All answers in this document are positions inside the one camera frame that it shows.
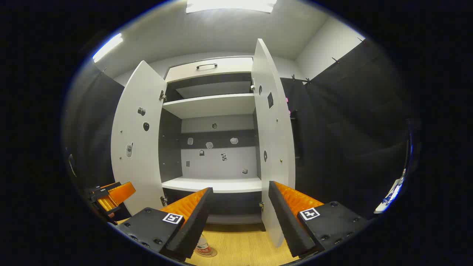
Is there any clear water bottle red label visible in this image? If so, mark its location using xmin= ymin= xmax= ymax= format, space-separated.
xmin=195 ymin=233 xmax=218 ymax=258

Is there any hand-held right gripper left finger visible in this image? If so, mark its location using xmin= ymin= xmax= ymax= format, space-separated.
xmin=115 ymin=187 xmax=214 ymax=262

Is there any ceiling light strip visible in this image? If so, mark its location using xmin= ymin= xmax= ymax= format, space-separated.
xmin=92 ymin=33 xmax=123 ymax=62

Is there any black backdrop cloth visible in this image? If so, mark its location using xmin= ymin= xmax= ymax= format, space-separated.
xmin=280 ymin=37 xmax=411 ymax=219
xmin=63 ymin=68 xmax=125 ymax=192

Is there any ceiling light panel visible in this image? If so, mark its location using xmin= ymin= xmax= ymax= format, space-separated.
xmin=186 ymin=0 xmax=278 ymax=14

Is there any white side desk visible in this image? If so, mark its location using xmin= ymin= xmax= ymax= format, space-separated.
xmin=374 ymin=168 xmax=407 ymax=214

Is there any white cabinet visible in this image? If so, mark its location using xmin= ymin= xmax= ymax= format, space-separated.
xmin=159 ymin=55 xmax=267 ymax=226

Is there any white cabinet upper drawer front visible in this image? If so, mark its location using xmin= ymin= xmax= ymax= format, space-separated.
xmin=165 ymin=56 xmax=254 ymax=83

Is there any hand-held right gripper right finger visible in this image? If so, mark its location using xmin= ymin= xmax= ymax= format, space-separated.
xmin=268 ymin=181 xmax=370 ymax=258

